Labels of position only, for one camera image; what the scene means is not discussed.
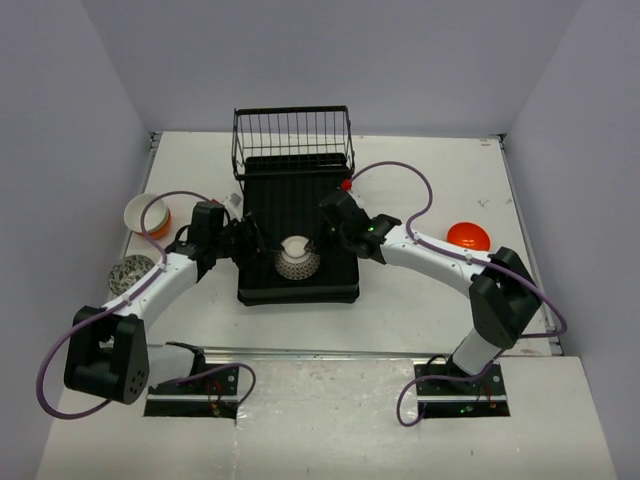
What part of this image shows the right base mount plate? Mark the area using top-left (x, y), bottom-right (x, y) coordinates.
top-left (416, 364), bottom-right (510, 419)

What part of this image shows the brown patterned white bowl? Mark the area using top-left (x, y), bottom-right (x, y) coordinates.
top-left (274, 235), bottom-right (321, 281)

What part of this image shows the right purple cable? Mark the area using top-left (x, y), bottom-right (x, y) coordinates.
top-left (344, 160), bottom-right (569, 339)

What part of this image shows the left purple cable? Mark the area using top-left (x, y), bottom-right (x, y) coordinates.
top-left (35, 190), bottom-right (221, 419)

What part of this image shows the base mount plate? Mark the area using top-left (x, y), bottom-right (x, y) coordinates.
top-left (143, 367), bottom-right (239, 420)
top-left (416, 364), bottom-right (510, 419)

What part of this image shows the black wire basket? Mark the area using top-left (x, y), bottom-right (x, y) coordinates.
top-left (231, 105), bottom-right (355, 181)

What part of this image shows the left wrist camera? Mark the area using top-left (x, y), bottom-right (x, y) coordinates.
top-left (223, 193), bottom-right (243, 211)

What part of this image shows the purple cable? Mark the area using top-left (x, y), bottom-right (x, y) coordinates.
top-left (344, 160), bottom-right (569, 339)
top-left (35, 190), bottom-right (221, 419)

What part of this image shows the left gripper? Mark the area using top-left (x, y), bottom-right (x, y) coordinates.
top-left (211, 212), bottom-right (283, 269)

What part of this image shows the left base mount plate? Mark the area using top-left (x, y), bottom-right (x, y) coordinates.
top-left (143, 367), bottom-right (239, 420)

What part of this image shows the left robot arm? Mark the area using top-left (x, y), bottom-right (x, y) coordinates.
top-left (64, 202), bottom-right (267, 404)

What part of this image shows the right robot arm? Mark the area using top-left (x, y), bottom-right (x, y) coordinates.
top-left (319, 190), bottom-right (541, 393)

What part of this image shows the orange plastic bowl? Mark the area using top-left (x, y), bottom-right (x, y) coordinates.
top-left (446, 222), bottom-right (491, 251)
top-left (145, 209), bottom-right (171, 240)

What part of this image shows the pink floral ceramic bowl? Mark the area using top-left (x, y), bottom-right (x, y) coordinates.
top-left (108, 254), bottom-right (154, 296)

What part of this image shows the beige ceramic bowl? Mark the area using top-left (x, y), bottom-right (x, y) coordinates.
top-left (123, 193), bottom-right (168, 234)

